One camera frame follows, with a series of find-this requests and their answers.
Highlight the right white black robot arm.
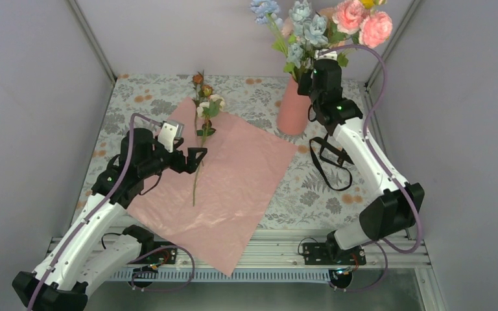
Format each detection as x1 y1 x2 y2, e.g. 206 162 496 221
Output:
298 58 424 264

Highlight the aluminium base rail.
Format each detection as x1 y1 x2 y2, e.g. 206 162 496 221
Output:
110 229 432 283

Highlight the orange red flower stem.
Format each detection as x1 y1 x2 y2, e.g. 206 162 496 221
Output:
192 72 220 138

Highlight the purple pink wrapping paper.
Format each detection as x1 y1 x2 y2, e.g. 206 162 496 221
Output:
127 98 297 275

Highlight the floral patterned table mat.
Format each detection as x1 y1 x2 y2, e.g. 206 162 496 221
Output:
78 74 373 229

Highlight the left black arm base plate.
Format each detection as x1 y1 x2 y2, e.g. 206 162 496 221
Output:
143 241 178 265

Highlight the light blue peony flower stem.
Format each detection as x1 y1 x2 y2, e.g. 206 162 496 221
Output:
284 1 329 82

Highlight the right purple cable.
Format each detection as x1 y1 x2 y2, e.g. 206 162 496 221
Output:
320 43 425 255

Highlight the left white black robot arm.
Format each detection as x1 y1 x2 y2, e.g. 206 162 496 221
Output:
12 124 207 310

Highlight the bright pink rose flower stem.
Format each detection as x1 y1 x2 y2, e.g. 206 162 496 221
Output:
330 0 393 49

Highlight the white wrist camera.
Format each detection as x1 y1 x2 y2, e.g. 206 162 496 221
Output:
314 50 338 61
157 121 184 153

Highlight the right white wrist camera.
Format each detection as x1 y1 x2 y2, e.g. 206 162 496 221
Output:
314 50 338 61

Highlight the purple cable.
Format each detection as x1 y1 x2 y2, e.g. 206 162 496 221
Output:
25 113 164 311
320 43 425 255

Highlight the black gold-lettered ribbon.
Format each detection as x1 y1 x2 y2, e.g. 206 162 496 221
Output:
309 133 355 192

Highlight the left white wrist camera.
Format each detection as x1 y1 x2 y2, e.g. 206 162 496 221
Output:
157 121 184 153

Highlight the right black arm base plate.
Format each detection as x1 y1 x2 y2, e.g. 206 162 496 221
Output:
299 242 366 266

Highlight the pink cylindrical vase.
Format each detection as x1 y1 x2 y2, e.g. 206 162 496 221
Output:
277 77 311 135

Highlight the white rose flower stem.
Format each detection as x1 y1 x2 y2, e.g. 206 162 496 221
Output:
191 93 228 208

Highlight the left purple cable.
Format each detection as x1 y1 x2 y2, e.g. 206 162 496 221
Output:
25 113 164 311

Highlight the yellow flower stem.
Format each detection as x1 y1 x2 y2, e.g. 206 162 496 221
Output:
360 0 388 10

